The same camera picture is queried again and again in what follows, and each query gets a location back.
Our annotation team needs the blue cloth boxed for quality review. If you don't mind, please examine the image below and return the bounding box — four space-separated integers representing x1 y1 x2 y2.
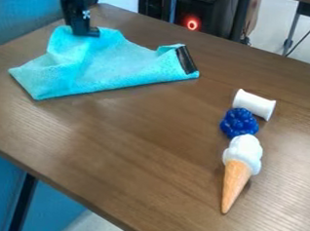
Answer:
6 22 204 110

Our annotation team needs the black computer tower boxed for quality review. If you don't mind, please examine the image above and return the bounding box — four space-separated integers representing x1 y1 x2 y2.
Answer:
172 0 240 39

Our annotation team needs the white spool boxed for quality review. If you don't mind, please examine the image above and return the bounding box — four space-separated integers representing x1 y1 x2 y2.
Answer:
230 88 279 123

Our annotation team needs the toy ice cream cone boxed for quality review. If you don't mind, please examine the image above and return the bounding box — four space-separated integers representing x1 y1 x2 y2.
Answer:
217 132 265 216

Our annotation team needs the blue toy berry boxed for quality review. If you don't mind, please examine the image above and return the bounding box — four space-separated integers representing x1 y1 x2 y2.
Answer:
217 106 262 140

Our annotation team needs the desk with grey leg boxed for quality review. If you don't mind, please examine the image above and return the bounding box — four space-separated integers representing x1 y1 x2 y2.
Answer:
280 0 310 58

